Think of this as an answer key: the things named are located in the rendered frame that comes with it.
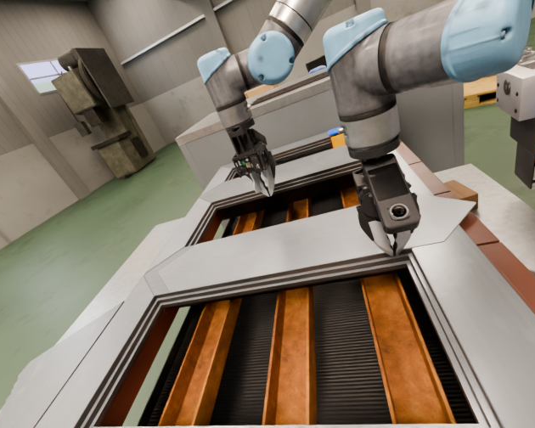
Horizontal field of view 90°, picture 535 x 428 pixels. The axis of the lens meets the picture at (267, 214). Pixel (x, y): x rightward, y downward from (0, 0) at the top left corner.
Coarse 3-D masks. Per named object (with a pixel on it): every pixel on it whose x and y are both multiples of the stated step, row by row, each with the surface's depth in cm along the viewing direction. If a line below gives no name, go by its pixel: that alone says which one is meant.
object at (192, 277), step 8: (216, 240) 74; (200, 248) 74; (208, 248) 72; (216, 248) 71; (192, 256) 72; (200, 256) 70; (208, 256) 69; (192, 264) 68; (200, 264) 67; (208, 264) 66; (184, 272) 67; (192, 272) 65; (200, 272) 64; (184, 280) 64; (192, 280) 62; (200, 280) 61; (176, 288) 62; (184, 288) 61; (192, 288) 60
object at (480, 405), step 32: (384, 256) 48; (160, 288) 65; (224, 288) 58; (256, 288) 55; (416, 288) 43; (128, 352) 52; (448, 352) 33; (480, 384) 28; (96, 416) 44; (480, 416) 27
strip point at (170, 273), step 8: (192, 248) 76; (184, 256) 73; (168, 264) 73; (176, 264) 71; (184, 264) 70; (160, 272) 71; (168, 272) 69; (176, 272) 68; (168, 280) 66; (176, 280) 65; (168, 288) 63
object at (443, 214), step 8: (424, 200) 56; (432, 200) 55; (440, 200) 54; (448, 200) 53; (424, 208) 54; (432, 208) 53; (440, 208) 52; (448, 208) 52; (456, 208) 51; (432, 216) 51; (440, 216) 51; (448, 216) 50; (456, 216) 49; (464, 216) 48; (432, 224) 49; (440, 224) 49; (448, 224) 48; (456, 224) 47; (440, 232) 47; (448, 232) 47
